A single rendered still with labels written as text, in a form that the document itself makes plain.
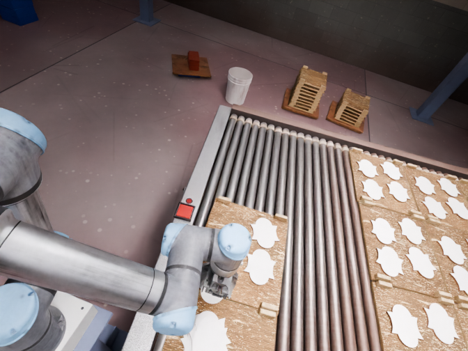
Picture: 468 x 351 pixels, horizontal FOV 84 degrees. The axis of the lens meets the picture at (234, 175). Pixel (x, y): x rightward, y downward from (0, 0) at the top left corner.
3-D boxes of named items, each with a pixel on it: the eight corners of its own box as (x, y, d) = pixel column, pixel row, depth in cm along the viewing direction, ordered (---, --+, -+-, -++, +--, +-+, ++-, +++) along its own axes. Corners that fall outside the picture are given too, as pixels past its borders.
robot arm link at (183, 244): (155, 260, 51) (211, 267, 52) (168, 214, 59) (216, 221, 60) (156, 276, 56) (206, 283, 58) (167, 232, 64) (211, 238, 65)
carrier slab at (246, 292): (184, 286, 94) (184, 285, 93) (215, 199, 121) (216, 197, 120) (277, 315, 94) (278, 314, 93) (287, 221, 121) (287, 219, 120)
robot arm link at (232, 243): (217, 217, 58) (254, 223, 59) (211, 239, 66) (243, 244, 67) (214, 250, 53) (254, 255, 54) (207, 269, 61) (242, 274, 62)
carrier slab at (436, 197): (420, 221, 138) (427, 216, 135) (401, 166, 166) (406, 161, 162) (482, 237, 139) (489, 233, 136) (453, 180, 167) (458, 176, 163)
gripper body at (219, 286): (200, 292, 73) (205, 278, 64) (208, 263, 79) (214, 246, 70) (225, 300, 73) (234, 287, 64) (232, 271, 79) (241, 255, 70)
